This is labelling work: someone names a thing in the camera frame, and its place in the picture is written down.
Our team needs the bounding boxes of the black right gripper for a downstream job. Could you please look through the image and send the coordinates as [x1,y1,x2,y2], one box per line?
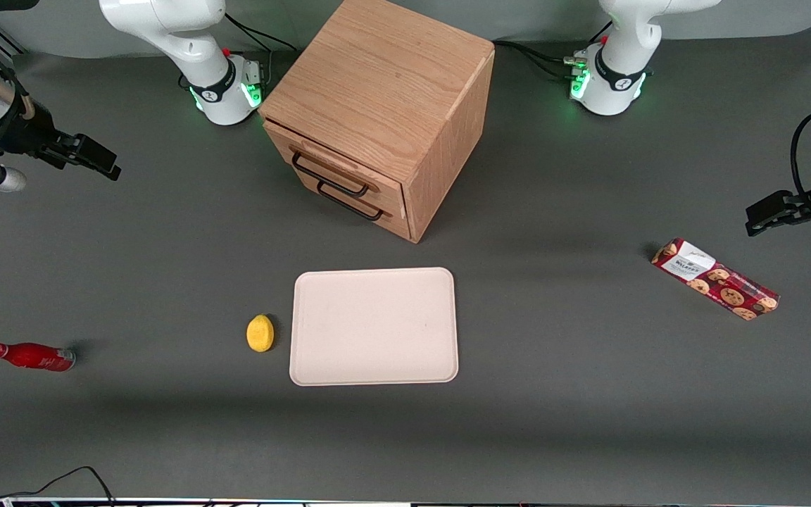
[0,74,122,182]

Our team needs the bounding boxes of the oak wooden drawer cabinet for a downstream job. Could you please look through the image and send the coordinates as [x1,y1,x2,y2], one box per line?
[258,0,496,244]

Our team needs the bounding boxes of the wooden drawer front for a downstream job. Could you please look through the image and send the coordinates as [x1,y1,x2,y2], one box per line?
[280,158,414,242]
[263,120,408,219]

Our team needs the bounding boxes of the red tartan cookie box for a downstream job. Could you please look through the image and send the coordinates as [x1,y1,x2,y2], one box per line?
[650,237,781,323]

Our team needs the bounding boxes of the red bottle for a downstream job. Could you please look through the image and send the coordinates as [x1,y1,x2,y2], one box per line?
[0,342,77,373]

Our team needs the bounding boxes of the yellow lemon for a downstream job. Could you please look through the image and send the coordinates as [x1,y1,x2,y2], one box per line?
[246,314,276,353]

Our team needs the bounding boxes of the pale pink rectangular tray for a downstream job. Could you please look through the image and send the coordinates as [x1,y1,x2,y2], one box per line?
[289,267,460,387]

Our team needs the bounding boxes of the black arm base cable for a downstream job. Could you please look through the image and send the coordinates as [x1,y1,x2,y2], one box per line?
[493,39,577,82]
[225,13,301,73]

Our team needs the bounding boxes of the black metal drawer handle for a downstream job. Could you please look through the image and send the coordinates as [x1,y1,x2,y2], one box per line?
[315,179,384,223]
[291,151,372,199]

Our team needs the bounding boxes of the thin black cable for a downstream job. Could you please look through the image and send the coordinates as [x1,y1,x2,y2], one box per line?
[0,465,119,507]

